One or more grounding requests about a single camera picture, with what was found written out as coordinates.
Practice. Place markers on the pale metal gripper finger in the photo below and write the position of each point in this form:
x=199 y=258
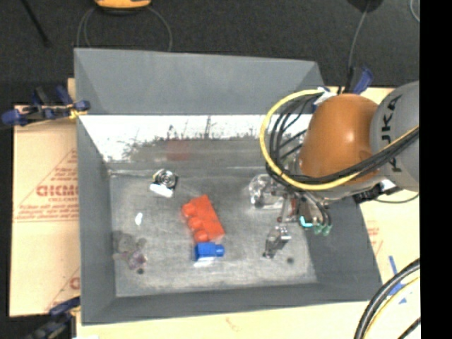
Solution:
x=283 y=238
x=271 y=246

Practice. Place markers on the clear glass object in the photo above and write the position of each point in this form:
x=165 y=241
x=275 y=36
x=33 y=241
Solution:
x=262 y=193

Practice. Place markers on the blue toy building block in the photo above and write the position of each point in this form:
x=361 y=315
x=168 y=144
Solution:
x=206 y=251

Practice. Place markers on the red toy building block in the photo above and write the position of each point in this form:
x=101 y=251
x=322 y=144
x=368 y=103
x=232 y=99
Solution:
x=204 y=219

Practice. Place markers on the silver round knob white base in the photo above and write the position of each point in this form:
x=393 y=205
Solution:
x=165 y=182

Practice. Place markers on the small white oval piece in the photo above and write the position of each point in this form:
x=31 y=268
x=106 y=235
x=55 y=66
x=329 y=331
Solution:
x=138 y=218

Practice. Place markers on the grey metal bin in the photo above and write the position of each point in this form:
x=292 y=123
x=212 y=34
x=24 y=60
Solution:
x=197 y=90

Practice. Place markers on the black cylinder on white bracket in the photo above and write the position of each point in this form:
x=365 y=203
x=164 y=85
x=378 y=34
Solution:
x=367 y=194

